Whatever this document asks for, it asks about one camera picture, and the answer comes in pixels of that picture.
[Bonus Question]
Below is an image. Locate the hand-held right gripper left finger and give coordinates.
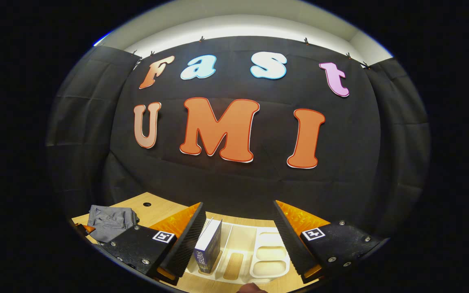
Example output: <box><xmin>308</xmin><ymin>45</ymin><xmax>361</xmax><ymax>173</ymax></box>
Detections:
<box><xmin>98</xmin><ymin>201</ymin><xmax>207</xmax><ymax>286</ymax></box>

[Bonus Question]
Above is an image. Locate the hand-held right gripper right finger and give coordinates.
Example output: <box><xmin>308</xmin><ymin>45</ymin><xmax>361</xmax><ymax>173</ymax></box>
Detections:
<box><xmin>273</xmin><ymin>199</ymin><xmax>390</xmax><ymax>284</ymax></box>

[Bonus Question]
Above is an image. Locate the blue book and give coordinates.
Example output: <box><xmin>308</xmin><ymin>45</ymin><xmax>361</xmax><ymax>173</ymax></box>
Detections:
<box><xmin>194</xmin><ymin>219</ymin><xmax>223</xmax><ymax>274</ymax></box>

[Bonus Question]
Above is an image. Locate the grey schoolbag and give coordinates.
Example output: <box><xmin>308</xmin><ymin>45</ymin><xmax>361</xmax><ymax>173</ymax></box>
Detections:
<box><xmin>87</xmin><ymin>205</ymin><xmax>139</xmax><ymax>243</ymax></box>

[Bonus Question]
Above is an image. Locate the white bookshelf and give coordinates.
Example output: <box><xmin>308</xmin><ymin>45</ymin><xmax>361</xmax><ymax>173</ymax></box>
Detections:
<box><xmin>186</xmin><ymin>220</ymin><xmax>291</xmax><ymax>284</ymax></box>

